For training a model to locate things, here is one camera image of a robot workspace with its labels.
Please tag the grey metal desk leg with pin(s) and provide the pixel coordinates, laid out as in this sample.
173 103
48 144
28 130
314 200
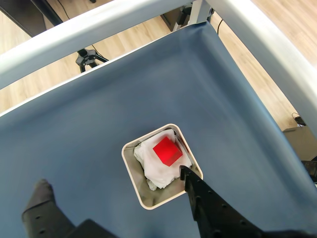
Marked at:
198 12

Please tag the black power adapter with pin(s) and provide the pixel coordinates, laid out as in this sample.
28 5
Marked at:
298 119

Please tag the beige square metal box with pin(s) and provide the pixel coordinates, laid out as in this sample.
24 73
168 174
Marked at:
138 183

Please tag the brown cardboard box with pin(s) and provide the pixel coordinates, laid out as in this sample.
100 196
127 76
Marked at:
302 143

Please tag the red cube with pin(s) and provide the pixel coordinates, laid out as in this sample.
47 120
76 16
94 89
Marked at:
166 151

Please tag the white tubular frame rail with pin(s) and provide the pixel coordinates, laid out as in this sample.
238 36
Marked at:
74 34

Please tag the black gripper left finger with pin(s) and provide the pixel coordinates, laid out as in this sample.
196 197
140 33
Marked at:
42 210

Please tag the white tissue paper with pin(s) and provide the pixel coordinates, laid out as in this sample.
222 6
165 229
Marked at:
158 171

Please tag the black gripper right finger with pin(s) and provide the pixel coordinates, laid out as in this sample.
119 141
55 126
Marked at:
210 213

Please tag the dark blue table cloth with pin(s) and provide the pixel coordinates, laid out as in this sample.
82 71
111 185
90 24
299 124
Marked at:
123 86

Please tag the black furniture panel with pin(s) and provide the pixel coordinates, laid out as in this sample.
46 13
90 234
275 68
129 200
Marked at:
32 15

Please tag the black tripod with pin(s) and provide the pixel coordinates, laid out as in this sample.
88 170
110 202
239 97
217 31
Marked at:
85 58

